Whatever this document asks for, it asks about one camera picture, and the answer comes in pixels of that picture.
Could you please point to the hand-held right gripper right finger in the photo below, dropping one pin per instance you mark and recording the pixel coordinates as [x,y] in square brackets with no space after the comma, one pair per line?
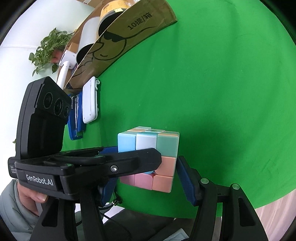
[187,183]

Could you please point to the green cloth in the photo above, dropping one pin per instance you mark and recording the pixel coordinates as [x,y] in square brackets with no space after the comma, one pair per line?
[208,92]

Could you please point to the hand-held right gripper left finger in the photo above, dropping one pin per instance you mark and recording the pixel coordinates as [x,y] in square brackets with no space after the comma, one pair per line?
[106,192]

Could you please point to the person's left forearm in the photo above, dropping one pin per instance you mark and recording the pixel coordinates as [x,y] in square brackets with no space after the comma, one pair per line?
[13,215]

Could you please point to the blue stapler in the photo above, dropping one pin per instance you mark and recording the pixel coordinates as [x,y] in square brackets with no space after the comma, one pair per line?
[76,120]

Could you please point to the white cylindrical bottle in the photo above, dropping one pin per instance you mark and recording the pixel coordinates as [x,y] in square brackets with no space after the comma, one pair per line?
[89,39]

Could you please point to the pastel puzzle cube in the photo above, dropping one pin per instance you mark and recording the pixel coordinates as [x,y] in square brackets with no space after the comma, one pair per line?
[161,148]

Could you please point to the white plastic case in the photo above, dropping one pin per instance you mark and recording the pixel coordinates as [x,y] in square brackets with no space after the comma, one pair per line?
[90,102]

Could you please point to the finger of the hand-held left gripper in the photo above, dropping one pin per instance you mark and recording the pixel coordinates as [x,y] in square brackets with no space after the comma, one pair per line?
[129,162]
[108,150]

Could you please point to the green leafy plant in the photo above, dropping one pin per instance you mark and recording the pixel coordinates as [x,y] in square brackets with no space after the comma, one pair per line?
[49,49]

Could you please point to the brown cardboard box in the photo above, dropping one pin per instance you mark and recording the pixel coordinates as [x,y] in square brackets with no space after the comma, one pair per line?
[120,34]

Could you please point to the yellow labelled can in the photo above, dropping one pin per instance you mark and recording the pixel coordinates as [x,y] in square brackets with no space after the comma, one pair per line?
[113,14]

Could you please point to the person's left hand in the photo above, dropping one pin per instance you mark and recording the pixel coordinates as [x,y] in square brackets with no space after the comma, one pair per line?
[34,197]

